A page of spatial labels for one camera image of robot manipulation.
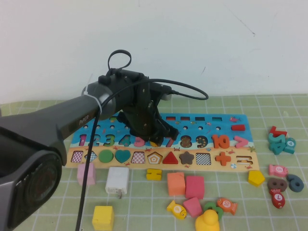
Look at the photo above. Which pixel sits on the brown wooden star piece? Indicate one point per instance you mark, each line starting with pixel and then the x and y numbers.
pixel 186 158

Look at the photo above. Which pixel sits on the yellow rubber duck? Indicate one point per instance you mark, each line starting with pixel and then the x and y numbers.
pixel 207 221

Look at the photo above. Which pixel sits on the red wooden fish seven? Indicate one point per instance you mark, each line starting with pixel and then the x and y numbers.
pixel 278 198

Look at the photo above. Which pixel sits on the yellow wooden fish nine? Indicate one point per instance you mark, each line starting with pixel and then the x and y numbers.
pixel 176 209

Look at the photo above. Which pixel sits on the orange wooden block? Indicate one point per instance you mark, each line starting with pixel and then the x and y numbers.
pixel 176 185

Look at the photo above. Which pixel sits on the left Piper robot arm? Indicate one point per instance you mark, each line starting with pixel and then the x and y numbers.
pixel 48 120

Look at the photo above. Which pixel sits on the teal wooden number four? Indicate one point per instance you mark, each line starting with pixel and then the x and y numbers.
pixel 275 149

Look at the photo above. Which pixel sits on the green wooden circle piece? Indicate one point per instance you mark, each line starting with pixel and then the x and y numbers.
pixel 106 156

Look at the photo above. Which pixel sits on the yellow wooden cube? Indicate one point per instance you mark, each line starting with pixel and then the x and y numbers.
pixel 103 219

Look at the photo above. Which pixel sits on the dark blue number nine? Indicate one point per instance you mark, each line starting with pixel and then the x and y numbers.
pixel 290 178

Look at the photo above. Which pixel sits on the yellow wooden equals sign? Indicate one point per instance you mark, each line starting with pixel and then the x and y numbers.
pixel 154 174

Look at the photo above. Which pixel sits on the yellow wooden pentagon piece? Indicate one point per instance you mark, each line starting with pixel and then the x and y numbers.
pixel 256 178

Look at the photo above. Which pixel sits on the light pink wooden cube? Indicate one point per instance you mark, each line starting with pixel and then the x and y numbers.
pixel 93 178

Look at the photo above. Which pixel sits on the yellow wooden number six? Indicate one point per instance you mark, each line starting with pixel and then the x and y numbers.
pixel 155 144

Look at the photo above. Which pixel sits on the orange wooden number ten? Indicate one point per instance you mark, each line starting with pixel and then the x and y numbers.
pixel 215 142

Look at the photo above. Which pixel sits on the pink wooden number five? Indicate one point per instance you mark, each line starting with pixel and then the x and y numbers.
pixel 139 144

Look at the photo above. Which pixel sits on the orange wooden fish ten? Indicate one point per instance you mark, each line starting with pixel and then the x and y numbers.
pixel 227 205

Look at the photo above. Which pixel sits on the pink wooden trapezoid piece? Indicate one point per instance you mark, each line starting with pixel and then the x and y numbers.
pixel 192 207

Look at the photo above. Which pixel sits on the white wall charger plug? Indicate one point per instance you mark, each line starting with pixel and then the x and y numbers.
pixel 118 179

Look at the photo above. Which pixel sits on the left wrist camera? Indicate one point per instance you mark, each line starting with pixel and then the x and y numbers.
pixel 158 87

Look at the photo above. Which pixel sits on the teal wooden fish four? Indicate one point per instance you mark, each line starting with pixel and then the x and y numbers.
pixel 290 144

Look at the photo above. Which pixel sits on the deep pink square block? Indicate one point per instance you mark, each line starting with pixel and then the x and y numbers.
pixel 195 187

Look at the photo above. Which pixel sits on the brown fish piece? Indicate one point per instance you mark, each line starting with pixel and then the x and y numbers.
pixel 270 184

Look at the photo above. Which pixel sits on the wooden number shape puzzle board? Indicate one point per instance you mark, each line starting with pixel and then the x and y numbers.
pixel 213 163

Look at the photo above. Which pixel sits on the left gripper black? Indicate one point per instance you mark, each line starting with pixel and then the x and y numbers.
pixel 144 120

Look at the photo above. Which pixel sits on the teal wooden number two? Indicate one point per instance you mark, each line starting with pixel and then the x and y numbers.
pixel 272 138

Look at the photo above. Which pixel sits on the green grid tablecloth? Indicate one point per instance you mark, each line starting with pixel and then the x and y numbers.
pixel 240 211

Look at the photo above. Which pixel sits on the red wooden number seven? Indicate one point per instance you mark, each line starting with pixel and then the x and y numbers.
pixel 273 131

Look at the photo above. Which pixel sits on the white zip tie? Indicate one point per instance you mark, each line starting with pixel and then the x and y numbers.
pixel 99 106

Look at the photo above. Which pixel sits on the red wooden triangle piece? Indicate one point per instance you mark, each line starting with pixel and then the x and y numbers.
pixel 170 160

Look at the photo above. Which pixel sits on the teal wooden heart piece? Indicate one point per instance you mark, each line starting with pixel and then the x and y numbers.
pixel 123 156

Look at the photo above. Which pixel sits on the pink wooden fish five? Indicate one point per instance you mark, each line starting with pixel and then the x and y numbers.
pixel 278 170

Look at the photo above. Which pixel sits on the pink wooden greater-than sign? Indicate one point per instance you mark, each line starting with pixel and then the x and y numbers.
pixel 244 142

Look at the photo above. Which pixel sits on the orange wooden plus sign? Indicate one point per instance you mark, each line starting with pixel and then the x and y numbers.
pixel 223 158

